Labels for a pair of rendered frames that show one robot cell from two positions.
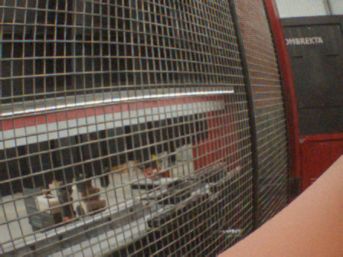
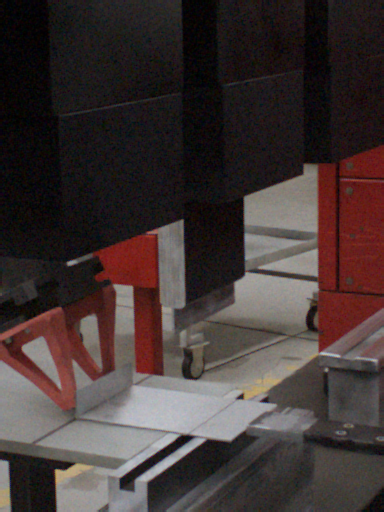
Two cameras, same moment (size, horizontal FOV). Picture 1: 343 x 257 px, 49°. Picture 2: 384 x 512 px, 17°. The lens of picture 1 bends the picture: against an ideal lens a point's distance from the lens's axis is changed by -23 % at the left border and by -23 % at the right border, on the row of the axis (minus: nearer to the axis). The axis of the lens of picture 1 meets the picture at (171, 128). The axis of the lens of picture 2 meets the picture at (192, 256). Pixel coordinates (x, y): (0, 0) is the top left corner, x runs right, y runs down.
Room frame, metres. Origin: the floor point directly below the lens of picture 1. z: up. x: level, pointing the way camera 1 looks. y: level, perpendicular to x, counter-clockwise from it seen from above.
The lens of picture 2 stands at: (1.65, 0.01, 1.32)
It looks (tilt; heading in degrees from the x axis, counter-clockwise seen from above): 12 degrees down; 1
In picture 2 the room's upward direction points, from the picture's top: 1 degrees counter-clockwise
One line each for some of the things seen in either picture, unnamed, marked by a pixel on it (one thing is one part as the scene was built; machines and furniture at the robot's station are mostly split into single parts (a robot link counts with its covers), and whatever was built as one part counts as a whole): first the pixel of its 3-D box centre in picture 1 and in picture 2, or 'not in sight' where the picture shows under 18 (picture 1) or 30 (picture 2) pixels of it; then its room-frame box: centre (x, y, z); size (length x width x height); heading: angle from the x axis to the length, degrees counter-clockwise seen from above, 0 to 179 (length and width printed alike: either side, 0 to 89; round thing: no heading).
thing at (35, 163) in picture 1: (32, 164); not in sight; (1.52, 0.54, 1.26); 0.15 x 0.09 x 0.17; 154
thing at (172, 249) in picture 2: (170, 157); (203, 255); (2.57, 0.02, 1.13); 0.10 x 0.02 x 0.10; 154
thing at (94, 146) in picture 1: (86, 152); not in sight; (1.88, 0.36, 1.26); 0.15 x 0.09 x 0.17; 154
